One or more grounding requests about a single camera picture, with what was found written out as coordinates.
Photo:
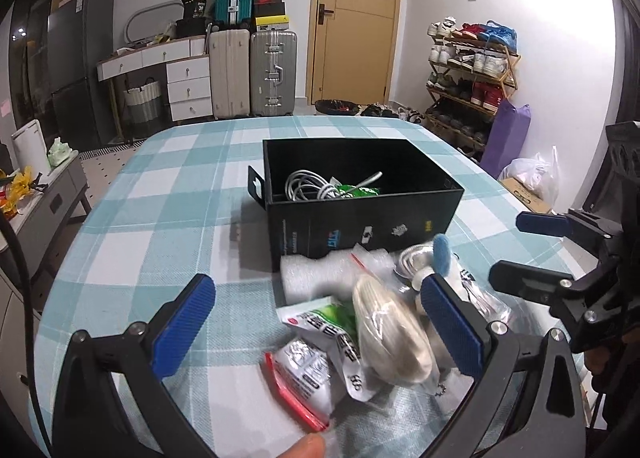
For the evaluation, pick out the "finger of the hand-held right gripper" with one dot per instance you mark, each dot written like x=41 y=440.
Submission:
x=542 y=224
x=525 y=280

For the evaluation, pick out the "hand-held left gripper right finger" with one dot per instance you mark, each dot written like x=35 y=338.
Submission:
x=450 y=328

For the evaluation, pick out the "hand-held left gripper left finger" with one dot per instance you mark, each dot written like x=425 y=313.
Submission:
x=186 y=323

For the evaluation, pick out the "clear bag of small parts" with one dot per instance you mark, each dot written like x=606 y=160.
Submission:
x=482 y=298

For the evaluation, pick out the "beige pad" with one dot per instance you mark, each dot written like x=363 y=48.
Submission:
x=387 y=335

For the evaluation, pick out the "light blue fuzzy item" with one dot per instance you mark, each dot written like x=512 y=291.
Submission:
x=442 y=253

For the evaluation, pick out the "clear zip bag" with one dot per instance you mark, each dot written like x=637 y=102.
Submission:
x=372 y=258

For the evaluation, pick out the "green white packet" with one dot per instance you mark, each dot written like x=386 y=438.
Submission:
x=325 y=319

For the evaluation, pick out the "red white packet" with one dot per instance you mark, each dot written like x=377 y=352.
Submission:
x=305 y=373

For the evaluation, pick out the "black cardboard box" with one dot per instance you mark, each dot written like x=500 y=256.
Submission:
x=350 y=233

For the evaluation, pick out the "white foam sheet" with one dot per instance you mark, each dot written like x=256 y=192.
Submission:
x=320 y=273

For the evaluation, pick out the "person's left hand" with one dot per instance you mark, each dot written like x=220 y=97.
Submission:
x=300 y=447

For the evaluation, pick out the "small cardboard box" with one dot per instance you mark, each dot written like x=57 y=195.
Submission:
x=522 y=195

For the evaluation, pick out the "white plastic bag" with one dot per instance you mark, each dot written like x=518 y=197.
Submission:
x=537 y=173

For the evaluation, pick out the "purple fabric bag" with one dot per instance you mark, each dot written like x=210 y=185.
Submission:
x=507 y=138

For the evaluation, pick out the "teal white checked tablecloth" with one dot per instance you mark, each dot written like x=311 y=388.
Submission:
x=165 y=218

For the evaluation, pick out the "wooden shoe rack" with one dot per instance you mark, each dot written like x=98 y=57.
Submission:
x=510 y=73

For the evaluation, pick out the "small green packet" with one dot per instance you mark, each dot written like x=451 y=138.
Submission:
x=357 y=191

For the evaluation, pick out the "grey side cabinet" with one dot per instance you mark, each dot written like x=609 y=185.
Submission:
x=45 y=213

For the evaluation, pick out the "scattered loose shoes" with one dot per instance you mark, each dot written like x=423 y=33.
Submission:
x=395 y=111

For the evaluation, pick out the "yellow flowers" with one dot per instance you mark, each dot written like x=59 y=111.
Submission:
x=22 y=188

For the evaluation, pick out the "grey white laundry basket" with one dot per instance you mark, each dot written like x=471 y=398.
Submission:
x=142 y=105

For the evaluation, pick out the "white appliance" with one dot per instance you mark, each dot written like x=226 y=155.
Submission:
x=30 y=145

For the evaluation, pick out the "round trash bin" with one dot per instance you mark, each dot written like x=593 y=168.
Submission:
x=336 y=107

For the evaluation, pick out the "white desk with drawers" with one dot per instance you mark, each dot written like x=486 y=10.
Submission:
x=187 y=83

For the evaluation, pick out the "beige suitcase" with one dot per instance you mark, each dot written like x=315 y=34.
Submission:
x=229 y=73

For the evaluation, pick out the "silver suitcase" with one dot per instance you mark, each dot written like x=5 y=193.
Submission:
x=272 y=73

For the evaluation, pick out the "yellow wooden door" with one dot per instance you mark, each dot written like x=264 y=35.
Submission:
x=357 y=23

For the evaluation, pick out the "dark grey fridge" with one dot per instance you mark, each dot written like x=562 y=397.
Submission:
x=82 y=68

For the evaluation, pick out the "black bag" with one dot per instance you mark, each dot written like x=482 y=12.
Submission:
x=192 y=18

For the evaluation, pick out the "yellow black shoe box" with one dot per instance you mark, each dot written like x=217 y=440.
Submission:
x=270 y=23

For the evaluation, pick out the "oval white frame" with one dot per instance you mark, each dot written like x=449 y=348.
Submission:
x=145 y=10

